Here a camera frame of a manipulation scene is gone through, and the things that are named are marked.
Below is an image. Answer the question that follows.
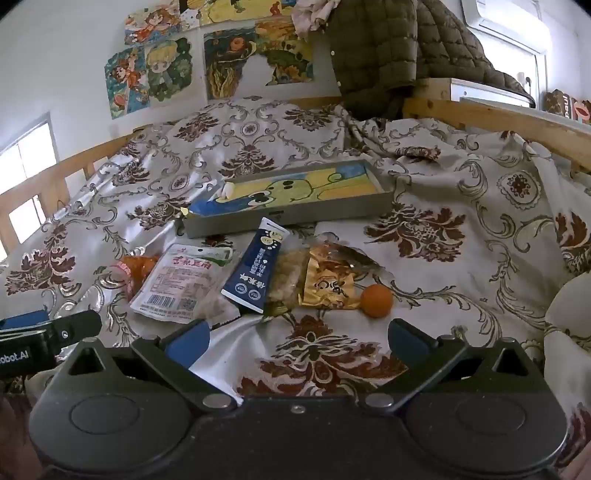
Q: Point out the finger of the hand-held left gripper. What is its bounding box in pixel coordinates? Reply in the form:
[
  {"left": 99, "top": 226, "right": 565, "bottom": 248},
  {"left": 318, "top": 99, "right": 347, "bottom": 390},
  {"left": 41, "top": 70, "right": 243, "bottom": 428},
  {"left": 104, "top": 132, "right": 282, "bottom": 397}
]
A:
[
  {"left": 0, "top": 310, "right": 51, "bottom": 332},
  {"left": 46, "top": 310, "right": 103, "bottom": 346}
]

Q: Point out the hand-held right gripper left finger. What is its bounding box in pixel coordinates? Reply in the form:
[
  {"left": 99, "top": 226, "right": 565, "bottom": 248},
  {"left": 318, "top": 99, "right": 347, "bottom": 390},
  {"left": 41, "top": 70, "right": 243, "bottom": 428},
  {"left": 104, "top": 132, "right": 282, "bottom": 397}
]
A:
[{"left": 51, "top": 318, "right": 242, "bottom": 412}]

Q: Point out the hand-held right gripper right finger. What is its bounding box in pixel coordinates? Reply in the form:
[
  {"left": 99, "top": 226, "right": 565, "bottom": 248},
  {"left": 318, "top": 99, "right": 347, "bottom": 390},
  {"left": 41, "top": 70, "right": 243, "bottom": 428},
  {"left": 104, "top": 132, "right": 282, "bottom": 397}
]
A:
[{"left": 359, "top": 318, "right": 542, "bottom": 412}]

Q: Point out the orange fruit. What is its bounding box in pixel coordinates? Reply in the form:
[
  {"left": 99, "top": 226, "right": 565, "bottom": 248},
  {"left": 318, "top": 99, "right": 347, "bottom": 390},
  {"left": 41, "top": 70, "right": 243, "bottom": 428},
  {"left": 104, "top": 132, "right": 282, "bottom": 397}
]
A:
[{"left": 360, "top": 284, "right": 394, "bottom": 318}]

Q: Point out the white snack packet red print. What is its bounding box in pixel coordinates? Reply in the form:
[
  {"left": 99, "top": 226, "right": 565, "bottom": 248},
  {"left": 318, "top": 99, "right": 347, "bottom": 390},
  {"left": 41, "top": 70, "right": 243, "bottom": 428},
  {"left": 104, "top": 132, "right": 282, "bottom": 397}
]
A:
[{"left": 129, "top": 244, "right": 234, "bottom": 324}]

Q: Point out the clear bag of orange snacks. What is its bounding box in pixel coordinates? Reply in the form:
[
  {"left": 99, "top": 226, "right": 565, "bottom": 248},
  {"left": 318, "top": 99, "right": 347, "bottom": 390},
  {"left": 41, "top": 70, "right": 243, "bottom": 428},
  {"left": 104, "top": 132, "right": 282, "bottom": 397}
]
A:
[{"left": 104, "top": 254, "right": 160, "bottom": 301}]

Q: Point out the golden snack packet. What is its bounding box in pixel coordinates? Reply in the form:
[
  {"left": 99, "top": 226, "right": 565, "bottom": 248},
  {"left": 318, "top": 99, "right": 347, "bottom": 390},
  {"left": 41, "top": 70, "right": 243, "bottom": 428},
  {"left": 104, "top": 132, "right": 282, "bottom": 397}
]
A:
[{"left": 298, "top": 244, "right": 363, "bottom": 311}]

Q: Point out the dark blue snack packet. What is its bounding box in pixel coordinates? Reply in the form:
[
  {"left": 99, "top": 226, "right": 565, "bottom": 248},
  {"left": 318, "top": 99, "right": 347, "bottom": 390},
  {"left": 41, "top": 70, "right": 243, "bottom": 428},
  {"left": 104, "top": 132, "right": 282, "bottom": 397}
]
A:
[{"left": 221, "top": 217, "right": 291, "bottom": 315}]

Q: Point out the dark brown snack packet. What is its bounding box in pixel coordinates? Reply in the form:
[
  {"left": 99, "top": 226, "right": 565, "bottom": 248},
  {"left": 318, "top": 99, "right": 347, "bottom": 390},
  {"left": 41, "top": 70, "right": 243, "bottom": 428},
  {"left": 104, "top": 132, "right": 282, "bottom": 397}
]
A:
[{"left": 323, "top": 235, "right": 384, "bottom": 269}]

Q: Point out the clear rice crisp packet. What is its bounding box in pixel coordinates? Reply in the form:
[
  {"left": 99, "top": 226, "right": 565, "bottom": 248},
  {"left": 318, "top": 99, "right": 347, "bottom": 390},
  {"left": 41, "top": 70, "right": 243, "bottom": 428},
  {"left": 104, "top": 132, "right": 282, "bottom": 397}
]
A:
[{"left": 265, "top": 247, "right": 310, "bottom": 317}]

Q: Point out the grey tray with cartoon picture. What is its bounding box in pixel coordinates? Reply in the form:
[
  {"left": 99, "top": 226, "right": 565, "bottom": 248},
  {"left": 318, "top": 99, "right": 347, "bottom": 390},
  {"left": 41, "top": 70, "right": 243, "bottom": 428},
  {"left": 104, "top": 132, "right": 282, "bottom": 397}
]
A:
[{"left": 178, "top": 159, "right": 398, "bottom": 238}]

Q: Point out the floral printed bedspread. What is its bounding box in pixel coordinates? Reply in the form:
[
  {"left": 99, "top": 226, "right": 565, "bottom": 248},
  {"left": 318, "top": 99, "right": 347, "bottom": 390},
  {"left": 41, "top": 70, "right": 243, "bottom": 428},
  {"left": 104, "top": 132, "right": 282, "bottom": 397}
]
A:
[{"left": 0, "top": 95, "right": 591, "bottom": 467}]

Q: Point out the window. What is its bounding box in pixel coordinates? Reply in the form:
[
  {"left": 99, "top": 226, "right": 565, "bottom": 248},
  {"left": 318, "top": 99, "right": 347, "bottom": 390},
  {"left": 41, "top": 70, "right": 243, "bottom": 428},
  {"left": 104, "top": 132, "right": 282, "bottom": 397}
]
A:
[{"left": 0, "top": 113, "right": 61, "bottom": 259}]

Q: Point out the white cabinet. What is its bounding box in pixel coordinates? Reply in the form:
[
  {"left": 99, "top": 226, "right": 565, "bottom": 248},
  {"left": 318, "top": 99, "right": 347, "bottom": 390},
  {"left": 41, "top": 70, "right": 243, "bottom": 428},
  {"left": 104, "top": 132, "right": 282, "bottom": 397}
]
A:
[{"left": 450, "top": 78, "right": 536, "bottom": 109}]

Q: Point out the red printed box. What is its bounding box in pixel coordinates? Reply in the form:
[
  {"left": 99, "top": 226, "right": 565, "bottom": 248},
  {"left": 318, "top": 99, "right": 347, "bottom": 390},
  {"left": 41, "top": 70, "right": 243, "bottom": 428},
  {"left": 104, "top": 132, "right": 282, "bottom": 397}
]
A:
[{"left": 541, "top": 89, "right": 591, "bottom": 125}]

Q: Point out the olive quilted jacket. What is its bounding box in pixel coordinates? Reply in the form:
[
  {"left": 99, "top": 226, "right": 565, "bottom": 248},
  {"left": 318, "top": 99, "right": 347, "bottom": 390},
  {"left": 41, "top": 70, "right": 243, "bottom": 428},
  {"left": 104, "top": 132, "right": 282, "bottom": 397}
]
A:
[{"left": 325, "top": 0, "right": 539, "bottom": 121}]

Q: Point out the white air conditioner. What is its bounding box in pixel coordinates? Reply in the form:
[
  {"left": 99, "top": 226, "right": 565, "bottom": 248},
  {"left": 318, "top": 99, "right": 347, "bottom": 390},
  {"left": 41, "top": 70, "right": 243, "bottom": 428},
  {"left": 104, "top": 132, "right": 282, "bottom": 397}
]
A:
[{"left": 461, "top": 0, "right": 555, "bottom": 52}]

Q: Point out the pink floral cloth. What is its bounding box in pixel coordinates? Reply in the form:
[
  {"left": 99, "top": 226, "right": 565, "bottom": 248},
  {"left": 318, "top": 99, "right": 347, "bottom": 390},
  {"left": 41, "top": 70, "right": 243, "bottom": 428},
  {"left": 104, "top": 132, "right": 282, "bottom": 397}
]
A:
[{"left": 291, "top": 0, "right": 343, "bottom": 37}]

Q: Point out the wooden bed frame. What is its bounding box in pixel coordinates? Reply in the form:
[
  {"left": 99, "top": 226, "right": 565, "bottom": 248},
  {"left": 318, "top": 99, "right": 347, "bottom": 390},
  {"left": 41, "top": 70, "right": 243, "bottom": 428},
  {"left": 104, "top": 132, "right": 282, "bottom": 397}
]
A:
[{"left": 0, "top": 78, "right": 591, "bottom": 259}]

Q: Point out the small cartoon wall poster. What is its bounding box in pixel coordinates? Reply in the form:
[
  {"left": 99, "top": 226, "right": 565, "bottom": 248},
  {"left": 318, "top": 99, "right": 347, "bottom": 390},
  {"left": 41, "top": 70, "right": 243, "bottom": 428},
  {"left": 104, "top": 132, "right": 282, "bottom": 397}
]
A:
[{"left": 124, "top": 8, "right": 185, "bottom": 45}]

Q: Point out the yellow cartoon wall poster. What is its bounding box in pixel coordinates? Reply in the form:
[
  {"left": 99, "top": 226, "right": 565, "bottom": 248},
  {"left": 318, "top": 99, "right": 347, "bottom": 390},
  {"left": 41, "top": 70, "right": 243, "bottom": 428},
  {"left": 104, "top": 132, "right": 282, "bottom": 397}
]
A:
[{"left": 179, "top": 0, "right": 301, "bottom": 27}]

